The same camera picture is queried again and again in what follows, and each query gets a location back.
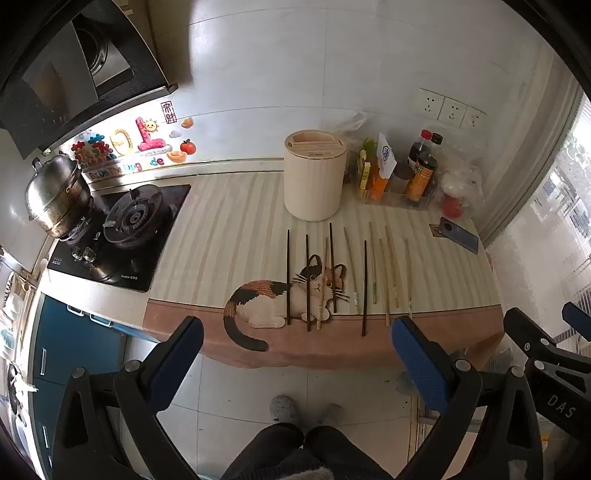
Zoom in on white wall socket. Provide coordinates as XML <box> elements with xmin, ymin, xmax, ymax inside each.
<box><xmin>418</xmin><ymin>87</ymin><xmax>445</xmax><ymax>119</ymax></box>
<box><xmin>438</xmin><ymin>96</ymin><xmax>467</xmax><ymax>127</ymax></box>
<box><xmin>463</xmin><ymin>105</ymin><xmax>487</xmax><ymax>130</ymax></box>

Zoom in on white plastic bag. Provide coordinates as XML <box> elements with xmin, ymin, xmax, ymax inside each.
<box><xmin>438</xmin><ymin>154</ymin><xmax>484</xmax><ymax>219</ymax></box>

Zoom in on light wooden chopstick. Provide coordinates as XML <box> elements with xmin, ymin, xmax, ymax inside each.
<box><xmin>385</xmin><ymin>224</ymin><xmax>400</xmax><ymax>309</ymax></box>
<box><xmin>344</xmin><ymin>226</ymin><xmax>360</xmax><ymax>309</ymax></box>
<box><xmin>316</xmin><ymin>237</ymin><xmax>329</xmax><ymax>330</ymax></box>

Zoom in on orange seasoning packet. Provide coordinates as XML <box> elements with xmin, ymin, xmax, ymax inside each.
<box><xmin>369</xmin><ymin>165</ymin><xmax>393</xmax><ymax>202</ymax></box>

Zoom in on red capped dark bottle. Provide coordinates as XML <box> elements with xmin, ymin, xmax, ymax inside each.
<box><xmin>407</xmin><ymin>130</ymin><xmax>434</xmax><ymax>171</ymax></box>

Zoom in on beige cylindrical chopstick holder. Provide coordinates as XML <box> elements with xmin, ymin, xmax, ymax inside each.
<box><xmin>283</xmin><ymin>130</ymin><xmax>348</xmax><ymax>222</ymax></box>

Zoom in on window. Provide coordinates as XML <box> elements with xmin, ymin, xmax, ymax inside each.
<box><xmin>480</xmin><ymin>85</ymin><xmax>591</xmax><ymax>344</ymax></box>

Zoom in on blue kitchen cabinet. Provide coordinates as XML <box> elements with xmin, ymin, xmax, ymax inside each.
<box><xmin>25</xmin><ymin>293</ymin><xmax>149</xmax><ymax>457</ymax></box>

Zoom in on grey fuzzy slipper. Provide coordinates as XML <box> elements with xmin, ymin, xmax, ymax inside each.
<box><xmin>318</xmin><ymin>403</ymin><xmax>345</xmax><ymax>428</ymax></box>
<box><xmin>269</xmin><ymin>395</ymin><xmax>301</xmax><ymax>428</ymax></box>

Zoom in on clear plastic organizer tray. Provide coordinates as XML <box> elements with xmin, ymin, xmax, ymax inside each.
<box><xmin>355</xmin><ymin>184</ymin><xmax>439</xmax><ymax>209</ymax></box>

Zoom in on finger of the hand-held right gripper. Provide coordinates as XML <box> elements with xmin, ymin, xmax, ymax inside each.
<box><xmin>503</xmin><ymin>308</ymin><xmax>561</xmax><ymax>366</ymax></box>
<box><xmin>562</xmin><ymin>302</ymin><xmax>591</xmax><ymax>343</ymax></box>

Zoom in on clear plastic bag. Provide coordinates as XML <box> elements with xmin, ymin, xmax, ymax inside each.
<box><xmin>338</xmin><ymin>112</ymin><xmax>370</xmax><ymax>140</ymax></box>

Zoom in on white blue packet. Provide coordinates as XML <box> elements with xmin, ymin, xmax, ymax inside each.
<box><xmin>376</xmin><ymin>133</ymin><xmax>398</xmax><ymax>179</ymax></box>

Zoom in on striped cat print mat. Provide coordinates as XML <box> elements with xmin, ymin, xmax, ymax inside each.
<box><xmin>142</xmin><ymin>172</ymin><xmax>505</xmax><ymax>370</ymax></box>

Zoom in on person's legs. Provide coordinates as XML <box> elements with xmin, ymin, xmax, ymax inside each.
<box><xmin>221</xmin><ymin>422</ymin><xmax>394</xmax><ymax>480</ymax></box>

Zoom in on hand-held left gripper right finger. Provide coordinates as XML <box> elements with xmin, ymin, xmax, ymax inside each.
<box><xmin>392</xmin><ymin>318</ymin><xmax>544</xmax><ymax>480</ymax></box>

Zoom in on green banded wooden chopstick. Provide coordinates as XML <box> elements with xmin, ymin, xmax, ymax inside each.
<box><xmin>405</xmin><ymin>238</ymin><xmax>413</xmax><ymax>318</ymax></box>
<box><xmin>368</xmin><ymin>222</ymin><xmax>378</xmax><ymax>304</ymax></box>

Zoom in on plain wooden chopstick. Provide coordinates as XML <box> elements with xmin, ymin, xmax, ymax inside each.
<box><xmin>379</xmin><ymin>238</ymin><xmax>390</xmax><ymax>328</ymax></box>

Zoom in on colourful wall stickers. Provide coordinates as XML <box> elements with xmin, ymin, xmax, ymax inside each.
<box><xmin>71</xmin><ymin>102</ymin><xmax>197</xmax><ymax>179</ymax></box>

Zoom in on black range hood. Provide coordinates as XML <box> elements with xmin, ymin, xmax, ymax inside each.
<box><xmin>0</xmin><ymin>0</ymin><xmax>179</xmax><ymax>160</ymax></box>

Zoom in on steel steamer pot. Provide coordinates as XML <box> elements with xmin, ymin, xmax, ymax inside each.
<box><xmin>25</xmin><ymin>154</ymin><xmax>94</xmax><ymax>239</ymax></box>

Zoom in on dark blue smartphone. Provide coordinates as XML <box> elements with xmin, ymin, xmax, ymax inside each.
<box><xmin>438</xmin><ymin>217</ymin><xmax>480</xmax><ymax>255</ymax></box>

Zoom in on brown lidded jar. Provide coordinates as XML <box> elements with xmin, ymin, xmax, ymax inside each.
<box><xmin>392</xmin><ymin>164</ymin><xmax>414</xmax><ymax>193</ymax></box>

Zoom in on yellow green bottle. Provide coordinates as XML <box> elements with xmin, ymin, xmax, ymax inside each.
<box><xmin>358</xmin><ymin>137</ymin><xmax>376</xmax><ymax>191</ymax></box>

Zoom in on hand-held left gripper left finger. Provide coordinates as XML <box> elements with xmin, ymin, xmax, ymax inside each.
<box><xmin>53</xmin><ymin>316</ymin><xmax>205</xmax><ymax>480</ymax></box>

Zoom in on black gas stove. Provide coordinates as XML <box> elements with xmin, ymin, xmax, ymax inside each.
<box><xmin>47</xmin><ymin>184</ymin><xmax>192</xmax><ymax>293</ymax></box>

